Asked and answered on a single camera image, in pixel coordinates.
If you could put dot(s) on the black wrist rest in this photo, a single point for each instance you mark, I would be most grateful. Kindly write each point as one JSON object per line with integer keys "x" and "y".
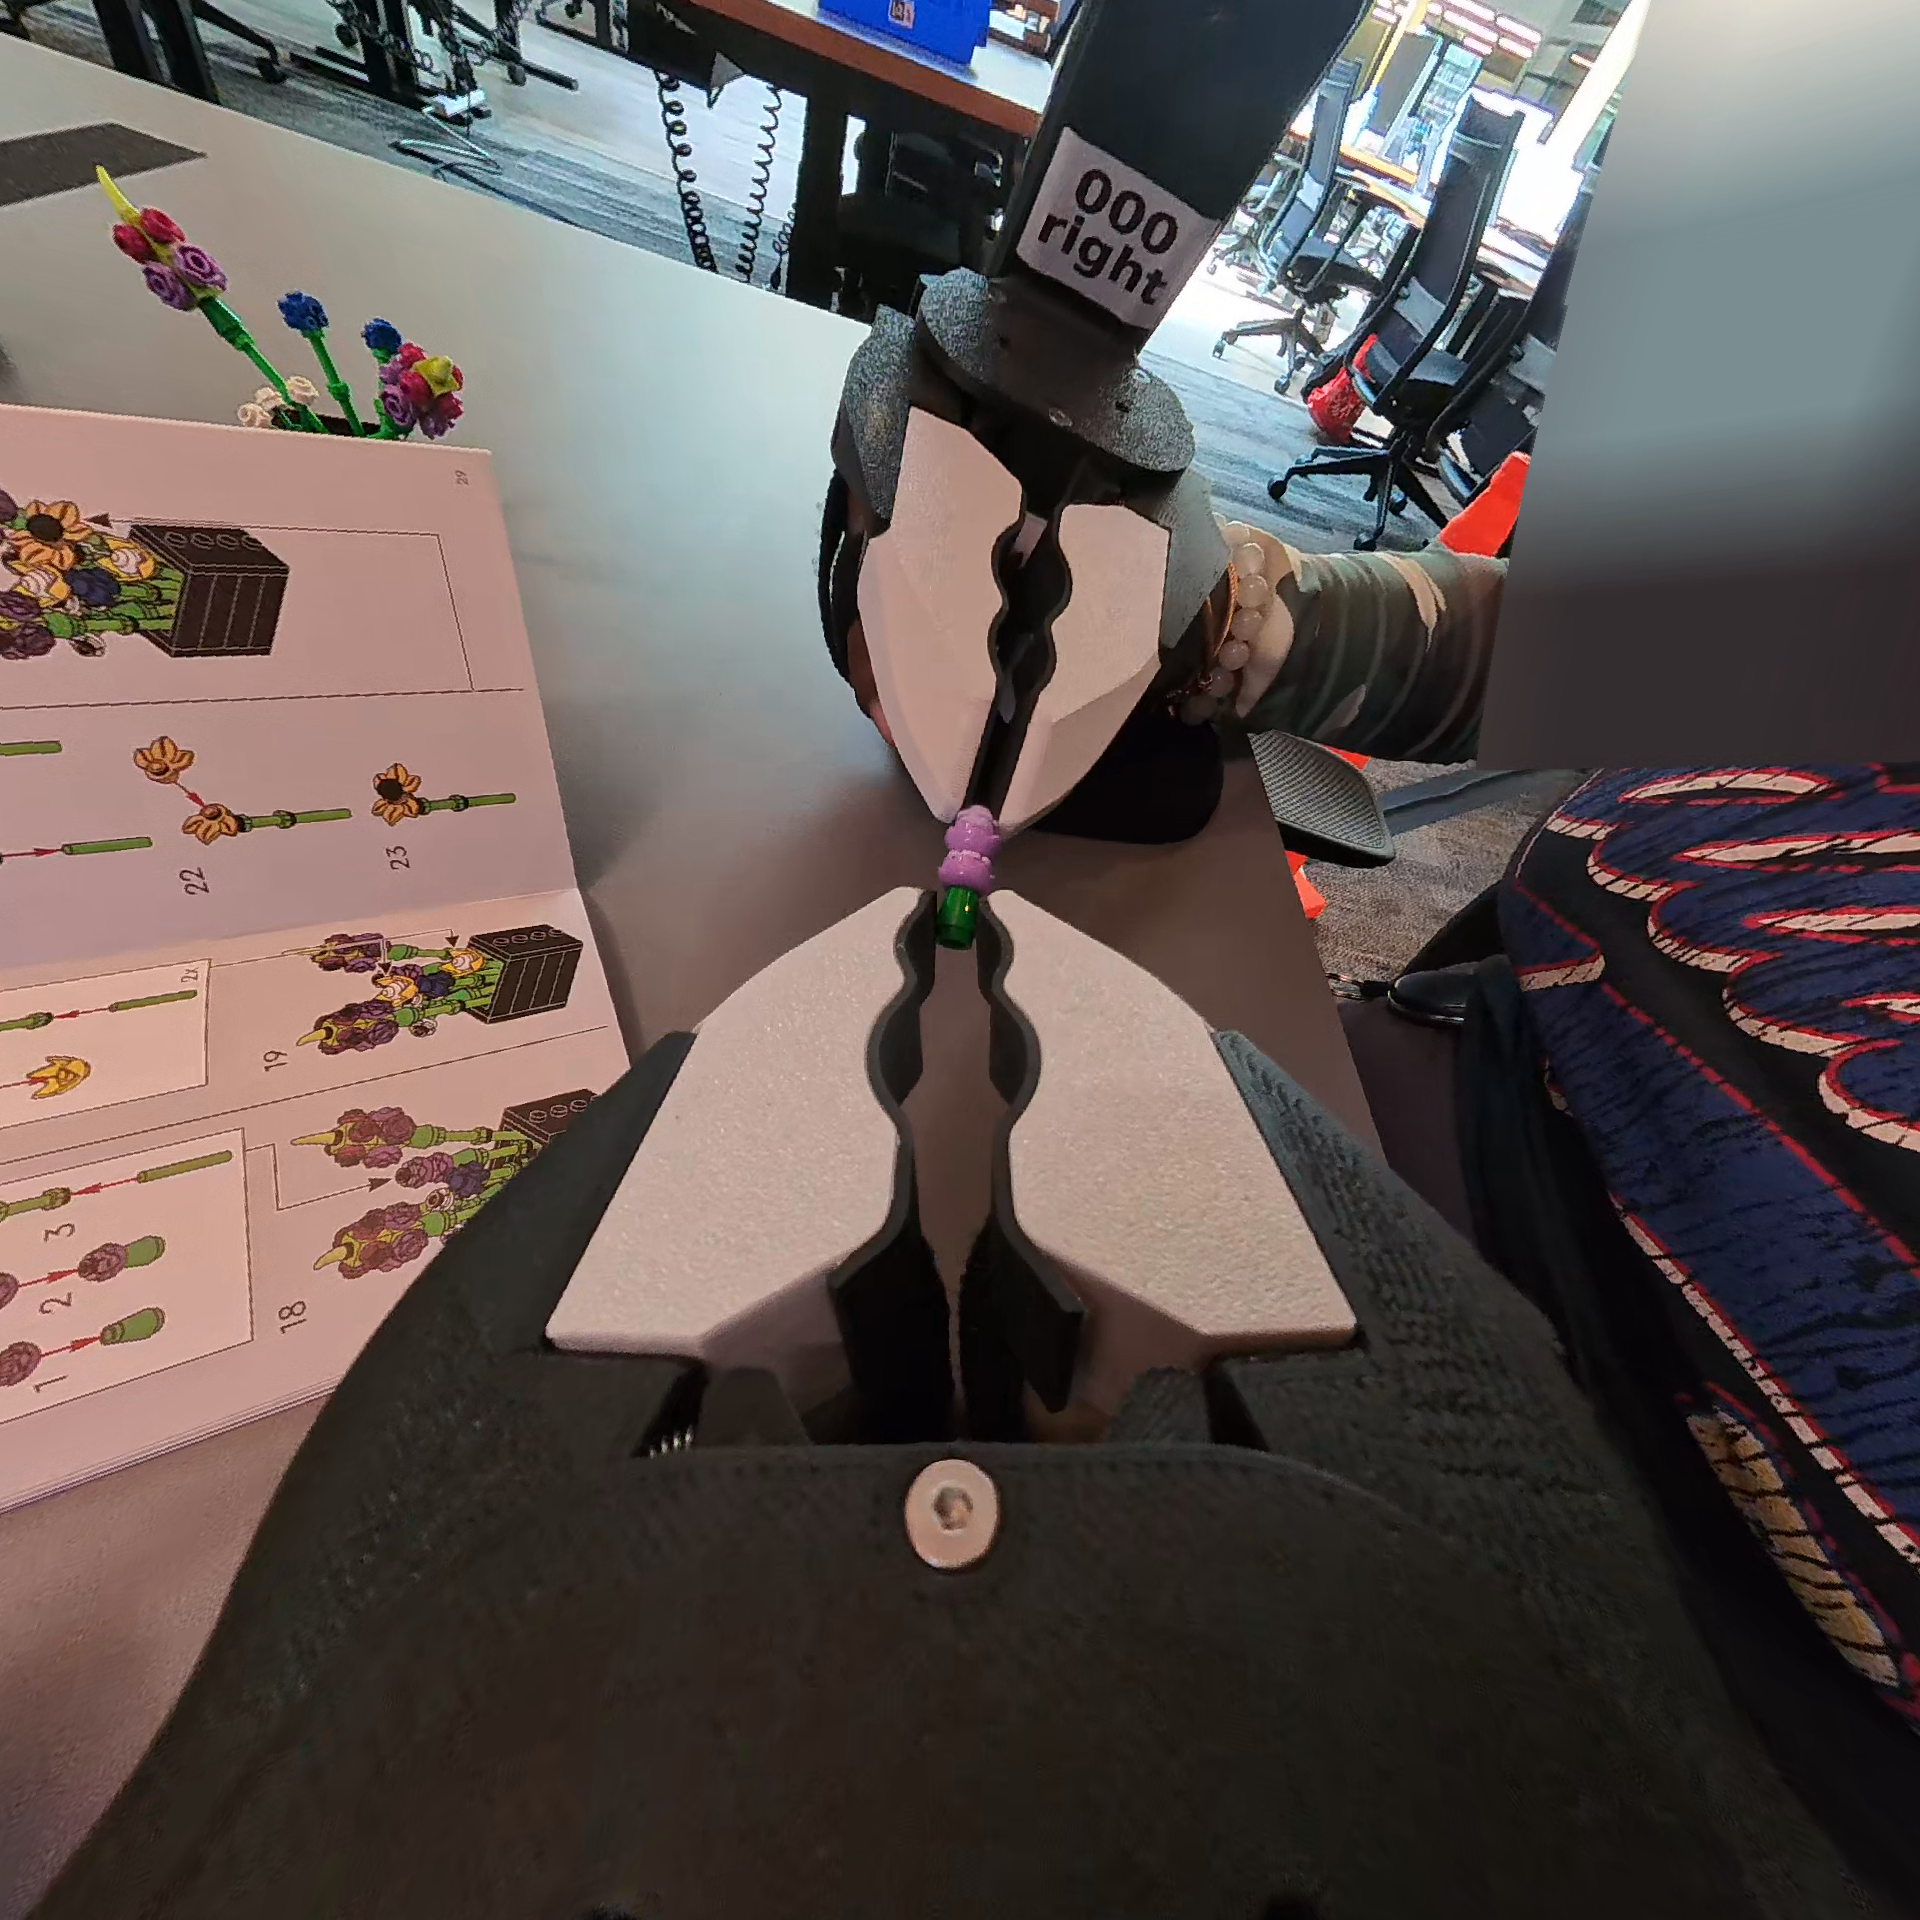
{"x": 1156, "y": 787}

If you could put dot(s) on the orange traffic cone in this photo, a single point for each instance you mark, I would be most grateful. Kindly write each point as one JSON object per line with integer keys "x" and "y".
{"x": 1458, "y": 555}

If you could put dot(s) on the LEGO flower bouquet in pot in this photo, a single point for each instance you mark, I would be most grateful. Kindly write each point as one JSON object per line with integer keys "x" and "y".
{"x": 286, "y": 315}

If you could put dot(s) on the person's right hand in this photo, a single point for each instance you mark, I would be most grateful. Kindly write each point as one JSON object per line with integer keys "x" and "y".
{"x": 1256, "y": 615}

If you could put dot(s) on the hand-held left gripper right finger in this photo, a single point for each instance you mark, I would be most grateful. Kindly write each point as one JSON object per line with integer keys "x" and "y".
{"x": 1172, "y": 1186}

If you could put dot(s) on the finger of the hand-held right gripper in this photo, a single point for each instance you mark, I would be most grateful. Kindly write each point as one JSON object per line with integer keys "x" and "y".
{"x": 1086, "y": 662}
{"x": 932, "y": 601}

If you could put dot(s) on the grey background desk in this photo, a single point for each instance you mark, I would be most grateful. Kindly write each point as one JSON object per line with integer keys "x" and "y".
{"x": 871, "y": 60}

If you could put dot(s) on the small green brick piece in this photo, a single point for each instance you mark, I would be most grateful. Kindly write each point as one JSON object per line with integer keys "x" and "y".
{"x": 957, "y": 915}

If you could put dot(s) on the blue storage bin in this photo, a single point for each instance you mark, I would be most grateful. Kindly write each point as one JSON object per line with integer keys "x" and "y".
{"x": 901, "y": 25}

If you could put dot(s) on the purple flower brick piece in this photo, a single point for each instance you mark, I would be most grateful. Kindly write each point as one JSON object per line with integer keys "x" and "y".
{"x": 972, "y": 818}
{"x": 964, "y": 865}

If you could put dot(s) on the black office chair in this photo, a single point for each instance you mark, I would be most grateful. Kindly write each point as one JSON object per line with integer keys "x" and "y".
{"x": 1458, "y": 300}
{"x": 1323, "y": 180}

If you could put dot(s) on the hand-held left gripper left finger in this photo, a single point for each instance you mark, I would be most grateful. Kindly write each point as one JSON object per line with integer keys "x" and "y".
{"x": 736, "y": 1186}

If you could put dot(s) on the instruction booklet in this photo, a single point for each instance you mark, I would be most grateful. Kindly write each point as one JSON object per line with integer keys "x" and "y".
{"x": 271, "y": 902}

